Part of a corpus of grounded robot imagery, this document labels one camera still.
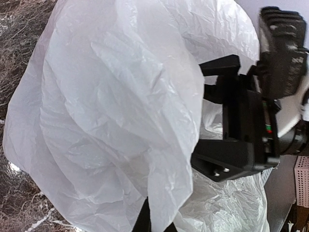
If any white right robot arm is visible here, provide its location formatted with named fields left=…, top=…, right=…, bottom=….
left=191, top=55, right=309, bottom=182

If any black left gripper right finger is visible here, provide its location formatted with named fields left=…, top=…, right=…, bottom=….
left=164, top=223, right=177, bottom=232

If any white perforated storage basket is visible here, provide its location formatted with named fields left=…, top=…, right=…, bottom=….
left=294, top=156, right=309, bottom=208

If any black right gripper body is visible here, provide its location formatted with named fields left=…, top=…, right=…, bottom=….
left=214, top=74, right=281, bottom=173

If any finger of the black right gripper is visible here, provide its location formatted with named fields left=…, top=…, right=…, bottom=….
left=199, top=55, right=240, bottom=76
left=191, top=139, right=259, bottom=182

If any white plastic bag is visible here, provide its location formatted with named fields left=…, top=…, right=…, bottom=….
left=3, top=0, right=269, bottom=232

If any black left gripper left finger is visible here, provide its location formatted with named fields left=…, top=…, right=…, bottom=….
left=132, top=198, right=151, bottom=232

